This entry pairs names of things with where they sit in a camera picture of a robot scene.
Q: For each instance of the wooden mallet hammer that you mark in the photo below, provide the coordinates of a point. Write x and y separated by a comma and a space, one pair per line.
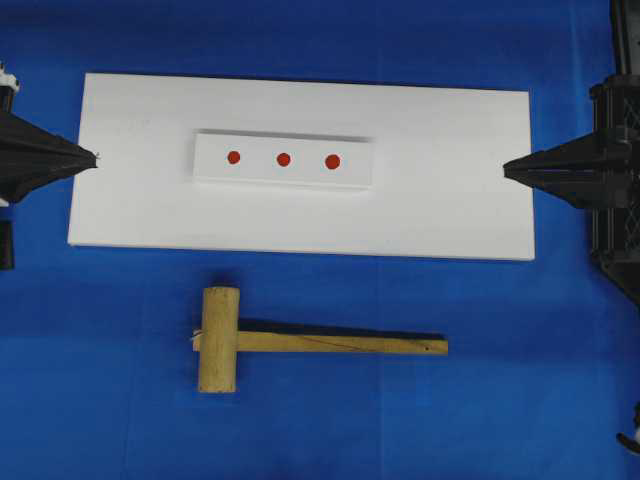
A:
223, 334

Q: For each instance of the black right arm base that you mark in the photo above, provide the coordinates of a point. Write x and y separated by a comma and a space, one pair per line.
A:
615, 229

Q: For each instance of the black white clamp object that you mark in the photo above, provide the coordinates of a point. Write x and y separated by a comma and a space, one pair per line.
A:
632, 443

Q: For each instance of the large white foam board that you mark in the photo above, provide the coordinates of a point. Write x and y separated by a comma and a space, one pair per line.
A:
438, 187

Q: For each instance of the small white target strip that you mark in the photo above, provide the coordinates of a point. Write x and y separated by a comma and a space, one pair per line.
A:
281, 160

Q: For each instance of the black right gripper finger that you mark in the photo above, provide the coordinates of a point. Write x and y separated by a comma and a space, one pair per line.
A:
599, 150
583, 190

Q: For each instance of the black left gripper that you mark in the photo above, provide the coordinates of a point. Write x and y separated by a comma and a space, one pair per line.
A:
23, 142

